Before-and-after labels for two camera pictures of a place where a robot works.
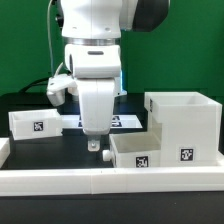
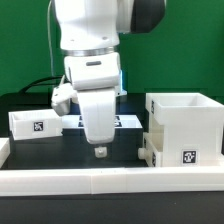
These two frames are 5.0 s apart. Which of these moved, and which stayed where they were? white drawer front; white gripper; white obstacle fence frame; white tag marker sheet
Moved: white drawer front
Stayed: white tag marker sheet; white obstacle fence frame; white gripper
